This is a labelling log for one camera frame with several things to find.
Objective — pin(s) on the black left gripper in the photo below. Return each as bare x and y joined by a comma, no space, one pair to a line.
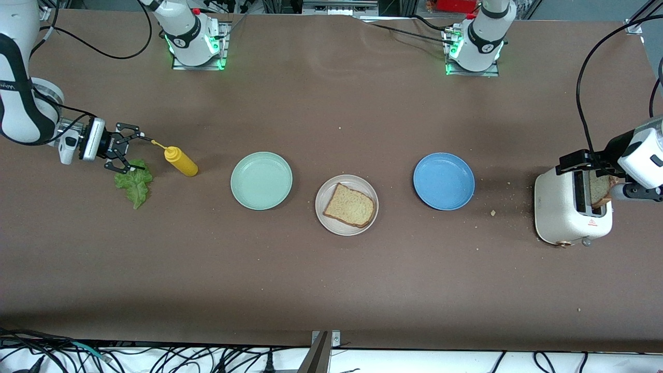
607,152

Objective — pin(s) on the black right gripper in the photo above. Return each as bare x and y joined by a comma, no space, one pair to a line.
107,144

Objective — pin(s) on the brown bread slice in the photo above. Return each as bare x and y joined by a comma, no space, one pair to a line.
601,189
349,206

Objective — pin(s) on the green lettuce leaf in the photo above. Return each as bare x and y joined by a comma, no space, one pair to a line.
135,189

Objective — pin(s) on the yellow mustard squeeze bottle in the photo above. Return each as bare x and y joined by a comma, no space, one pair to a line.
181,161

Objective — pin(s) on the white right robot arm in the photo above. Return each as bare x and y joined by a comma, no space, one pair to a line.
194,52

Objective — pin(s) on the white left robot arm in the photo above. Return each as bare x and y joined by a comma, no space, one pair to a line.
481,59

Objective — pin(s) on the blue plate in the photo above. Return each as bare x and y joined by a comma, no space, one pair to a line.
444,181

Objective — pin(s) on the mint green plate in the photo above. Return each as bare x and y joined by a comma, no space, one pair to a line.
261,181

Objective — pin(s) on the beige plate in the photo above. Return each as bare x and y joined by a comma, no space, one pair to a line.
331,223

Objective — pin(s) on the white toaster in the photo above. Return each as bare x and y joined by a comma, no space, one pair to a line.
554,207

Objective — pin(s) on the aluminium corner profile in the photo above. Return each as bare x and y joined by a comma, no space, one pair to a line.
639,20

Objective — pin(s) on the red box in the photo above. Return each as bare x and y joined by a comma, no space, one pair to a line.
453,5

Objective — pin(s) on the grey metal beam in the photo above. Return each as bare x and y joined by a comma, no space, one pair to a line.
316,360

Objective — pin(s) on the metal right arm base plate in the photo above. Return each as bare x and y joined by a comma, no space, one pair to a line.
226,52

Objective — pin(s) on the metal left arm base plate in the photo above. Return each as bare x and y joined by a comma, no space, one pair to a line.
471,74

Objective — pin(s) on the aluminium frame crossbar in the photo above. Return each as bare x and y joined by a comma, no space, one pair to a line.
339,6

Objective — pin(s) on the silver table edge bracket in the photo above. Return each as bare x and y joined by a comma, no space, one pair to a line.
336,339

